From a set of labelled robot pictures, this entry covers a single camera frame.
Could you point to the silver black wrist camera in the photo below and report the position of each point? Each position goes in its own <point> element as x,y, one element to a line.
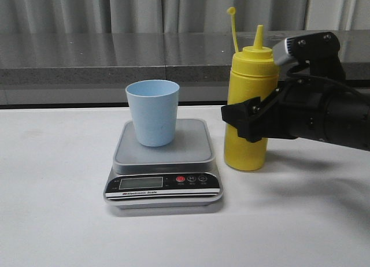
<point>318,52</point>

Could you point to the yellow squeeze bottle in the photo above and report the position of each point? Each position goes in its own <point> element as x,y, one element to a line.
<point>253,74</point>

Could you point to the light blue plastic cup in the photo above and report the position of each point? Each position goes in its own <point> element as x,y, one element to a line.
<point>153,105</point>

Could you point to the silver electronic kitchen scale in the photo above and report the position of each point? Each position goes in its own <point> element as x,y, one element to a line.
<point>181,173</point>

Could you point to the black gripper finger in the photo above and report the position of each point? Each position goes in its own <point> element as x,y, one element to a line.
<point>245,119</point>

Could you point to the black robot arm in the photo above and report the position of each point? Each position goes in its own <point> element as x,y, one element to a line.
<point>346,115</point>

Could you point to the grey curtain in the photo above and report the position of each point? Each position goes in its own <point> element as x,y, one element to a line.
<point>179,16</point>

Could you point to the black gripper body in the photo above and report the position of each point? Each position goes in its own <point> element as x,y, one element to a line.
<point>296,110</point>

